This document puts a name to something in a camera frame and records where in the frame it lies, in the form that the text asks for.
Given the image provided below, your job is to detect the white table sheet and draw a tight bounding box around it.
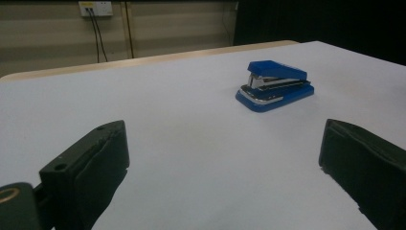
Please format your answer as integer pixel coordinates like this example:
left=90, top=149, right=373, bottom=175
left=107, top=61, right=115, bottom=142
left=0, top=40, right=406, bottom=230

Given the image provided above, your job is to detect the blue stapler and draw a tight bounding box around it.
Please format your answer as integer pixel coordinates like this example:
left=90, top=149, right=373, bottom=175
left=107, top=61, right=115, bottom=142
left=235, top=59, right=315, bottom=113

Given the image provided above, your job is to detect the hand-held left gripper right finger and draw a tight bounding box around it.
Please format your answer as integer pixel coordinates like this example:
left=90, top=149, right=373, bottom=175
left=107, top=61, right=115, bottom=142
left=318, top=118, right=406, bottom=230

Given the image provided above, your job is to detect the black socket cable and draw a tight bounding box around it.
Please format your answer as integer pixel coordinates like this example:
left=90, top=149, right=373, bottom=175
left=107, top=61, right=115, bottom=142
left=90, top=9, right=109, bottom=63
left=88, top=9, right=101, bottom=64

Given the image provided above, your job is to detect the dark vertical conduit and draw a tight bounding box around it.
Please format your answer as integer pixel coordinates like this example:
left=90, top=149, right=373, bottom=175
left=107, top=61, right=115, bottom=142
left=124, top=1, right=135, bottom=59

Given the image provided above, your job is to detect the white wall socket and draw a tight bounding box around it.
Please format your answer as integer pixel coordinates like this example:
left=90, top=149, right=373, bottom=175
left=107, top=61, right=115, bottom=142
left=79, top=0, right=114, bottom=17

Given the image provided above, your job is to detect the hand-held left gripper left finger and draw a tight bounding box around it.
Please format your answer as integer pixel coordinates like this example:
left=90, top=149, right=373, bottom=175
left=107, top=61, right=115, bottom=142
left=38, top=120, right=131, bottom=230

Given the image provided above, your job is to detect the black curtain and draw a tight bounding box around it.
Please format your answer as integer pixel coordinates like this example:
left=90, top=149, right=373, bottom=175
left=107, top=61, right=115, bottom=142
left=234, top=0, right=406, bottom=67

